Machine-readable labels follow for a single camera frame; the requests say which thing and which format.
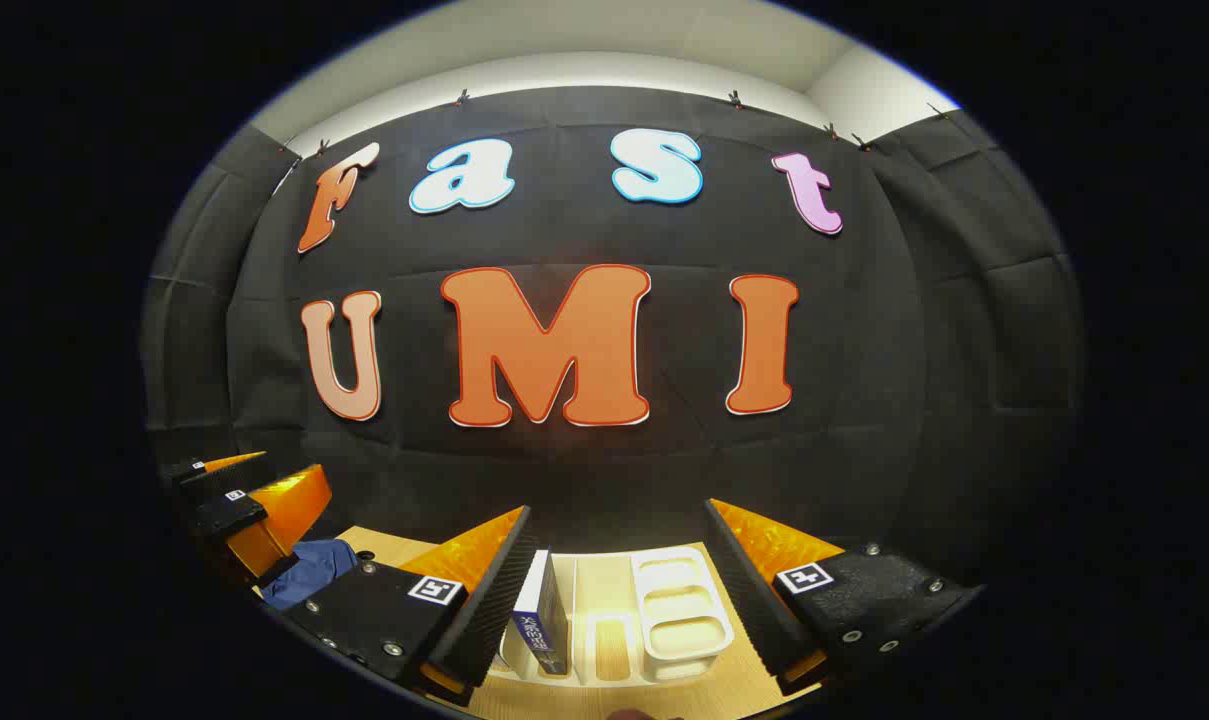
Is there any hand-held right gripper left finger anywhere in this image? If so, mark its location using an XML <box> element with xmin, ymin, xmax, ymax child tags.
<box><xmin>282</xmin><ymin>505</ymin><xmax>537</xmax><ymax>693</ymax></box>

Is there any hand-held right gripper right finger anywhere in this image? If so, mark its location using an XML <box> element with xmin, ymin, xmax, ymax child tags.
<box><xmin>704</xmin><ymin>498</ymin><xmax>985</xmax><ymax>696</ymax></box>

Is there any blue night scene book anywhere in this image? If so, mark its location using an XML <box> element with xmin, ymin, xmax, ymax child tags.
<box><xmin>512</xmin><ymin>550</ymin><xmax>571</xmax><ymax>677</ymax></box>

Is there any white bookshelf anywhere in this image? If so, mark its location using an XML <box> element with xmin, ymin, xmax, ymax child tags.
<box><xmin>499</xmin><ymin>545</ymin><xmax>735</xmax><ymax>687</ymax></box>

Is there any blue schoolbag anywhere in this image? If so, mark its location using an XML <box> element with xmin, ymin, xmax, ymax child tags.
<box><xmin>261</xmin><ymin>540</ymin><xmax>360</xmax><ymax>611</ymax></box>

